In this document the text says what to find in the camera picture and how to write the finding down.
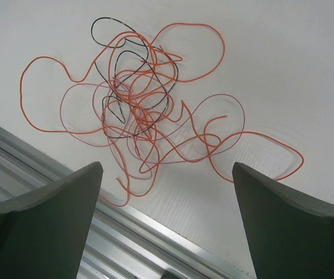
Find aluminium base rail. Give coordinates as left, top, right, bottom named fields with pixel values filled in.
left=0, top=128, right=249, bottom=278

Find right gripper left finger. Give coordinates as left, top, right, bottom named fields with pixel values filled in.
left=0, top=162, right=103, bottom=278

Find orange pink black wires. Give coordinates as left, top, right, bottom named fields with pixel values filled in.
left=19, top=16, right=306, bottom=208

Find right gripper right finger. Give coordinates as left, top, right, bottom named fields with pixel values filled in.
left=232, top=162, right=334, bottom=278

